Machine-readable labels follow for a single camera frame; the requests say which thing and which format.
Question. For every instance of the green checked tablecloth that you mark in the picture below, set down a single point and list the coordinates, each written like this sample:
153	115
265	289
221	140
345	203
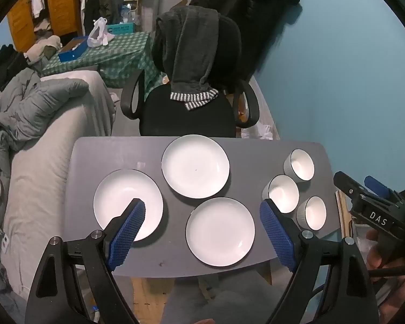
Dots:
121	54

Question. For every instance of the blue cardboard box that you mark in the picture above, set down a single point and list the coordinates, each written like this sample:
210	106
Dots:
71	54

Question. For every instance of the orange snack packet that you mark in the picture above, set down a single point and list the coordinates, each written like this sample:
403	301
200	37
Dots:
243	114

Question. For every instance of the black office chair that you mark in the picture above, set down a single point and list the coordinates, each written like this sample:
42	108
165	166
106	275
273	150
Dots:
189	118

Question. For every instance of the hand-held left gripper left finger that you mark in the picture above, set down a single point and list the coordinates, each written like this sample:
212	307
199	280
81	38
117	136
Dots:
128	236

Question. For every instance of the grey bed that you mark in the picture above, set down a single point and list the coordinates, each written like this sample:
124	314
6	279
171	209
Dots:
37	192

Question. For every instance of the orange wooden wardrobe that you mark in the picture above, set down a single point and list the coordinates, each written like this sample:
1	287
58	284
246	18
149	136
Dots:
62	0

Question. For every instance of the white ribbed bowl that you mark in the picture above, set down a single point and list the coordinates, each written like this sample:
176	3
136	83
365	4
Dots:
285	192
314	212
300	163

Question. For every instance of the blue plastic crate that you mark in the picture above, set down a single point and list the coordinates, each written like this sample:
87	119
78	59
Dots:
121	28

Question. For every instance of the dark clothes on rack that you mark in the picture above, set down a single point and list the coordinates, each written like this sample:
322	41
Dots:
94	3

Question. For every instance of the person's right hand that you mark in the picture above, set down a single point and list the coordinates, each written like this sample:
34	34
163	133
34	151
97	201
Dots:
374	253

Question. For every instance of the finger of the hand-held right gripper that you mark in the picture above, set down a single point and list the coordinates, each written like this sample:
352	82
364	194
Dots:
374	184
344	182

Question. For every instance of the black clothes pile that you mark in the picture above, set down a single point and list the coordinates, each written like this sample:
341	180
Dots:
6	64

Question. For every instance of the white plastic bag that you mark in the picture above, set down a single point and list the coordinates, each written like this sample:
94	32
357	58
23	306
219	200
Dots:
98	35

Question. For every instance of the beige clothes pile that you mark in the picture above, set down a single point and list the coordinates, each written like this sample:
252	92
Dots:
42	49

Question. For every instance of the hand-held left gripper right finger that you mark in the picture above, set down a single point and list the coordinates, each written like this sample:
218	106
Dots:
276	236

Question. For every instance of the white bag on floor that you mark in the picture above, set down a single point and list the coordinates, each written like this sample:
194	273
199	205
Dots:
261	131

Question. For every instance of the black hanging jackets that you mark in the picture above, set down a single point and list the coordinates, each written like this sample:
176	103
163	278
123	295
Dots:
249	0

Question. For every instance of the grey duvet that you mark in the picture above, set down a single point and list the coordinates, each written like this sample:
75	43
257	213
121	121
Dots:
37	108

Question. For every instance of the dark grey hoodie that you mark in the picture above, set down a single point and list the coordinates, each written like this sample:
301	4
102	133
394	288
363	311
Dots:
185	50

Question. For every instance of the light wooden board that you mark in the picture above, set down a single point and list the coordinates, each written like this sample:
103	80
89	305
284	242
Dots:
343	216

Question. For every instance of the white plate with black rim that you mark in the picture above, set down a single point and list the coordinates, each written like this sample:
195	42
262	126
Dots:
195	165
121	195
219	233

